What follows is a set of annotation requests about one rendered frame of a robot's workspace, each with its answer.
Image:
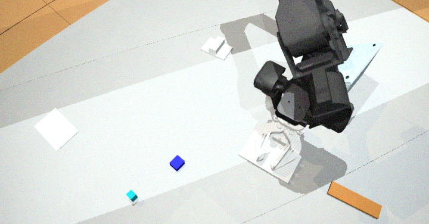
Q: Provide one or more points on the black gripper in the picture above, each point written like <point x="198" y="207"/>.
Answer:
<point x="271" y="82"/>

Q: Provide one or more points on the blue square block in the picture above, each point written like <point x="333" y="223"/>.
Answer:
<point x="177" y="163"/>

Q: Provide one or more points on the small cyan block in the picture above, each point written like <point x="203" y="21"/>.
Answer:
<point x="132" y="195"/>

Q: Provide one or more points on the orange flat bar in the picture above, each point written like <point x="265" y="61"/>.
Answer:
<point x="355" y="200"/>

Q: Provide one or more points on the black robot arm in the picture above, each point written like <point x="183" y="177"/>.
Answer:
<point x="313" y="29"/>

